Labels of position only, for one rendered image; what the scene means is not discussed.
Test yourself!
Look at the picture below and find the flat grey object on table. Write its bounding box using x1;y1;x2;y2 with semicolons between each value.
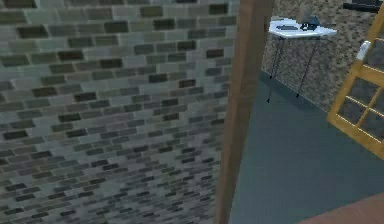
275;23;300;32

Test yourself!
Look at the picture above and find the white table with black legs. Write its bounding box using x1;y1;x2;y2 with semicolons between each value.
265;17;338;104

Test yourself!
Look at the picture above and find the dark grey object on table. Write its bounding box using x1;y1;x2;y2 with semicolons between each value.
298;15;322;32

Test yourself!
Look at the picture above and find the yellow glazed room door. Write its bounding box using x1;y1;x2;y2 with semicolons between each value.
326;3;384;160

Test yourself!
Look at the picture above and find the brown wooden door frame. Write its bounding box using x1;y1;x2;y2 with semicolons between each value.
214;0;276;224

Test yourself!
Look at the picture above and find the white door handle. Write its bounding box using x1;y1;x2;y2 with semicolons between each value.
355;40;372;61

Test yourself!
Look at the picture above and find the black wall-mounted object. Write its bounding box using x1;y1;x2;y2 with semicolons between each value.
342;0;384;14

